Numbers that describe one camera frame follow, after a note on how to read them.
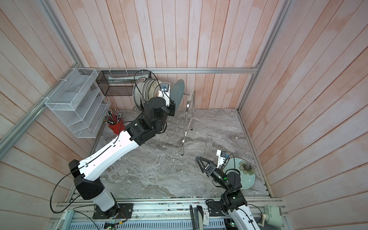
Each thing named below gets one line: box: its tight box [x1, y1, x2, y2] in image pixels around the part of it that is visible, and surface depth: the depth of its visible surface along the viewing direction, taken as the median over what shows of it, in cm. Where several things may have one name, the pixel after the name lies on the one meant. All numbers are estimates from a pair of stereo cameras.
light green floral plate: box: [222, 157, 256, 190], surface depth 89 cm
